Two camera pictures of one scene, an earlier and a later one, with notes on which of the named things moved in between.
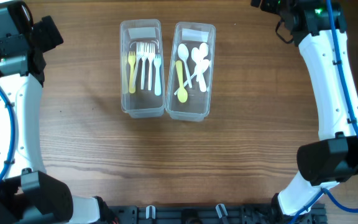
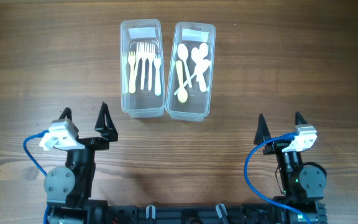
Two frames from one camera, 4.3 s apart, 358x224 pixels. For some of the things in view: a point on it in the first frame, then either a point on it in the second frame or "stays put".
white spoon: [204, 51] stays put
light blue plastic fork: [157, 60] stays put
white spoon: [195, 53] stays put
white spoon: [183, 52] stays put
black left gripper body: [49, 34] -> [91, 142]
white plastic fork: [139, 51] -> [132, 83]
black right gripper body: [266, 4] -> [278, 147]
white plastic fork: [150, 48] stays put
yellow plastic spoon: [182, 93] stays put
